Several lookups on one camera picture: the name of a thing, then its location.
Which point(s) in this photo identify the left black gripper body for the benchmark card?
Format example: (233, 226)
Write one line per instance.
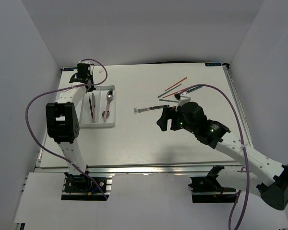
(90, 78)

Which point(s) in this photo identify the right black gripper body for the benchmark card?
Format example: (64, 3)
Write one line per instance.
(182, 123)

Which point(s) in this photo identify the pink handled knife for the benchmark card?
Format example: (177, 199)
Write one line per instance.
(94, 102)

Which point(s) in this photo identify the pink handled spoon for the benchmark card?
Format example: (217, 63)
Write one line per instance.
(109, 97)

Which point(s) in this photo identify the green handled spoon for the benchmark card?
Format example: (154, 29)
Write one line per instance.
(105, 115)

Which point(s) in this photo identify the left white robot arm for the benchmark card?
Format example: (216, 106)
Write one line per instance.
(62, 121)

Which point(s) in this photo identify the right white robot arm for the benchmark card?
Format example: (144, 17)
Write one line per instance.
(266, 178)

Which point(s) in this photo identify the lower green chopstick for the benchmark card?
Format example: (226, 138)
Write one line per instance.
(171, 101)

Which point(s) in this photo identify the short orange chopstick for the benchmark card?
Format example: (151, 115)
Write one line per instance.
(170, 95)

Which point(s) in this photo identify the long orange chopstick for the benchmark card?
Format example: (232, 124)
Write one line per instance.
(175, 84)

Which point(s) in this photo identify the white utensil tray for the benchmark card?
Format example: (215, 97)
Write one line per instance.
(83, 108)

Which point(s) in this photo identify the right blue corner label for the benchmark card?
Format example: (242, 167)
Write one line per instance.
(213, 64)

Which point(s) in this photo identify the green handled fork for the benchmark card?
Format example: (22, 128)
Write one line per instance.
(189, 90)

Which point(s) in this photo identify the black handled fork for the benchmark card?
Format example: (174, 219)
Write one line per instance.
(140, 110)

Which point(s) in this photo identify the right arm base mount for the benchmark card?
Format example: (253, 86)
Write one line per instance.
(207, 190)

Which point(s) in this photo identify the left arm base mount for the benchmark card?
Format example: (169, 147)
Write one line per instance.
(81, 188)

